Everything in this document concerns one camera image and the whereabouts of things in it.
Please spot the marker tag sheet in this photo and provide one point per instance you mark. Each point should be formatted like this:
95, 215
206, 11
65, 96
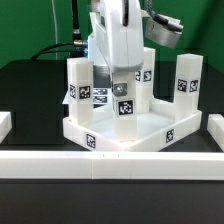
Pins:
102, 96

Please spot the white desk top tray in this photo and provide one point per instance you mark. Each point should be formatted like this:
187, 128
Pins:
162, 126

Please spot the white front rail barrier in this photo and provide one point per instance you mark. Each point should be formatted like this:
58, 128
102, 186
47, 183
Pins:
108, 165

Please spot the left white barrier block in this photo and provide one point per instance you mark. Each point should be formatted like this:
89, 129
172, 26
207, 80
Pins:
5, 125

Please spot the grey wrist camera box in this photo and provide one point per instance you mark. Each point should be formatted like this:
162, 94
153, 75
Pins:
167, 36

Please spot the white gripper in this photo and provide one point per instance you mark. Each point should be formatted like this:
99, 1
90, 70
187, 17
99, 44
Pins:
119, 36

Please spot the right white barrier block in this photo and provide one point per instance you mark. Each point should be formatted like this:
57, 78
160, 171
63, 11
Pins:
215, 127

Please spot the white barrier block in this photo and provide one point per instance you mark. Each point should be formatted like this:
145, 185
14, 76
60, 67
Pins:
215, 127
5, 125

